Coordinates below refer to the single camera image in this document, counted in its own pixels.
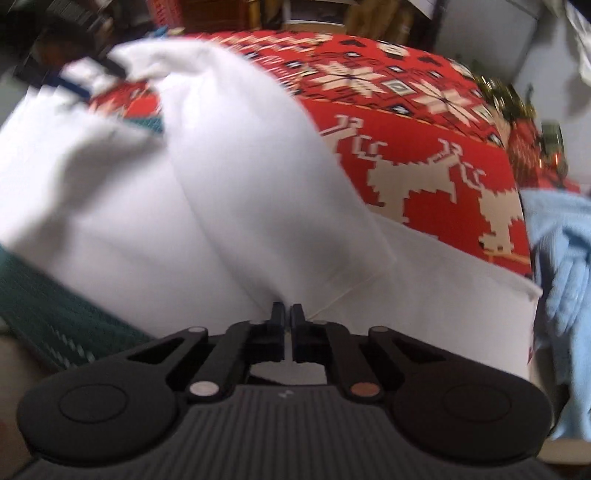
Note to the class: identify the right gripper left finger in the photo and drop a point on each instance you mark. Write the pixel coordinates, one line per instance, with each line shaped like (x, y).
(119, 407)

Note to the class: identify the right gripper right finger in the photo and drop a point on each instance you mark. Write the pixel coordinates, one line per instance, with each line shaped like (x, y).
(448, 406)

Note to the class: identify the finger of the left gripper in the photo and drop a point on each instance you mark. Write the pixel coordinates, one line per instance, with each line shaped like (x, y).
(48, 35)

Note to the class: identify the white sweatshirt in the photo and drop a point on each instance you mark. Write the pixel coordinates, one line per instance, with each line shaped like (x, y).
(262, 212)

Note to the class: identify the green cutting mat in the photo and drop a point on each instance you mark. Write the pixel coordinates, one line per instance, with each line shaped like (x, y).
(83, 206)

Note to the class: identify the light blue fleece garment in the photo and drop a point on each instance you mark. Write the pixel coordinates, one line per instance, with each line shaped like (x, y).
(558, 229)

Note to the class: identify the large red gift box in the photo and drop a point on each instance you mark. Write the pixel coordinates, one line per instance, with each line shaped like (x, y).
(531, 166)

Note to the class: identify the red Christmas pattern tablecloth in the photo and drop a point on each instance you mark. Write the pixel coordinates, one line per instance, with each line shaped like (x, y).
(411, 130)

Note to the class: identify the Christmas garland with ornaments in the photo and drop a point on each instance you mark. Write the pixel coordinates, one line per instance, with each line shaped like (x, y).
(505, 98)

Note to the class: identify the silver refrigerator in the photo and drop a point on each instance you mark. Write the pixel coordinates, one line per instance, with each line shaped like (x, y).
(496, 34)

